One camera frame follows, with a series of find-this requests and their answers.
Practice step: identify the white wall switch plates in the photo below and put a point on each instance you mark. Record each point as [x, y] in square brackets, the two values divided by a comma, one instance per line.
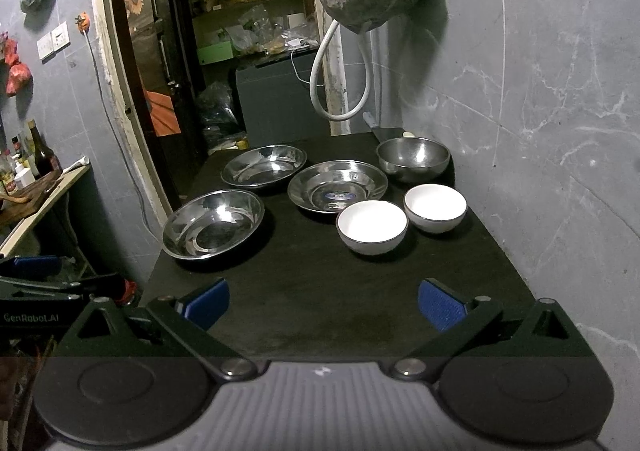
[52, 42]

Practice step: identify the dark glass bottle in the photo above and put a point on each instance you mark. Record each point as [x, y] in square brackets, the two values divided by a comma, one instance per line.
[45, 159]

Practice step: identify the dark grey cabinet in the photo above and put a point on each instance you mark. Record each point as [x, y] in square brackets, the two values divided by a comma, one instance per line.
[274, 100]

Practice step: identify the cleaver with cream handle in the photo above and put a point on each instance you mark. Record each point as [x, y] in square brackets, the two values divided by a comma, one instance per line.
[381, 133]

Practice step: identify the steel plate with blue label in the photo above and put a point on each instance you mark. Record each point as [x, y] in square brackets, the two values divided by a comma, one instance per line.
[330, 186]

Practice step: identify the deep steel bowl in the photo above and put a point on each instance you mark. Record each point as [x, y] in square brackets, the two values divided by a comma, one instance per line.
[413, 160]

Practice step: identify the orange wall plug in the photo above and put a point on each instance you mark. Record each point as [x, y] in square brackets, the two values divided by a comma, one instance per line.
[83, 22]

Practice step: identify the white ceramic bowl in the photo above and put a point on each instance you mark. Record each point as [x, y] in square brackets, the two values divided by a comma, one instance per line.
[435, 208]
[372, 227]

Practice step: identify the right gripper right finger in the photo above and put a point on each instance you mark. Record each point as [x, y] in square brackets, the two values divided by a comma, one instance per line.
[460, 322]

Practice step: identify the wooden side shelf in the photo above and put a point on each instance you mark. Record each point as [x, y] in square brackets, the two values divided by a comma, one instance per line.
[71, 175]

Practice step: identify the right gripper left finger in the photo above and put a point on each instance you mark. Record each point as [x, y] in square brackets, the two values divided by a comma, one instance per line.
[186, 320]

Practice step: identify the red plastic bags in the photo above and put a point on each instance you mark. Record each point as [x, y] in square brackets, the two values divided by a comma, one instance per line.
[19, 74]

